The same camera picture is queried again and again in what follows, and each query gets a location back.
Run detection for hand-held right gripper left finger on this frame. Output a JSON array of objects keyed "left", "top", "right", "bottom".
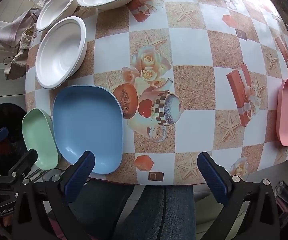
[{"left": 11, "top": 151, "right": 96, "bottom": 240}]

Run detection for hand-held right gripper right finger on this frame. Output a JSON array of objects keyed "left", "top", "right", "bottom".
[{"left": 197, "top": 151, "right": 281, "bottom": 240}]

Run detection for green plate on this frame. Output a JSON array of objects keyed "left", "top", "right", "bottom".
[{"left": 22, "top": 108, "right": 61, "bottom": 169}]

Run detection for blue plate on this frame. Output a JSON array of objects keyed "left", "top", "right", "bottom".
[{"left": 52, "top": 85, "right": 124, "bottom": 175}]

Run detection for person's legs in jeans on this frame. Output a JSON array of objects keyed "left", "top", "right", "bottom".
[{"left": 69, "top": 180, "right": 197, "bottom": 240}]

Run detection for beige cloth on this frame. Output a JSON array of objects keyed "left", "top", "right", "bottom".
[{"left": 5, "top": 25, "right": 38, "bottom": 80}]

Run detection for pink towel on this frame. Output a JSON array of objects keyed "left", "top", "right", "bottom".
[{"left": 0, "top": 7, "right": 42, "bottom": 48}]

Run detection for checked printed tablecloth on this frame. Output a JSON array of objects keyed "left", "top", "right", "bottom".
[{"left": 25, "top": 0, "right": 288, "bottom": 186}]

